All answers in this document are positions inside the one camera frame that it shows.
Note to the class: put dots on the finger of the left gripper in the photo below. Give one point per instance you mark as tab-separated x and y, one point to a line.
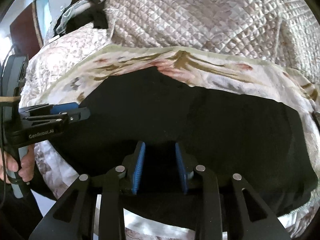
75	114
48	109

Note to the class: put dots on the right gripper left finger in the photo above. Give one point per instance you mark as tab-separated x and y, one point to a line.
72	216

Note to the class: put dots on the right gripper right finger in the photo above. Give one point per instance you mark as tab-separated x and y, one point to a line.
248	216

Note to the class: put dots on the black pants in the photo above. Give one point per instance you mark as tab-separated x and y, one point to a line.
258	138

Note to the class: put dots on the person's left hand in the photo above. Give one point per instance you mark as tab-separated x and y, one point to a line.
26	168

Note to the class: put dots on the floral quilted bedspread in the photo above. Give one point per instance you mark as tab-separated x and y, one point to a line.
56	58

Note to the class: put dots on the dark wooden door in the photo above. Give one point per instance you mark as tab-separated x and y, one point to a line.
25	32

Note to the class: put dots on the dark clothes pile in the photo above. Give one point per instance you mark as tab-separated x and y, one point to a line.
79	14

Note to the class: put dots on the floral fleece blanket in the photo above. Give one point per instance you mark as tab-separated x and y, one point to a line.
194	67

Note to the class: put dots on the quilted satin comforter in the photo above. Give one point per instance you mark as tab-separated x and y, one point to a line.
284	32

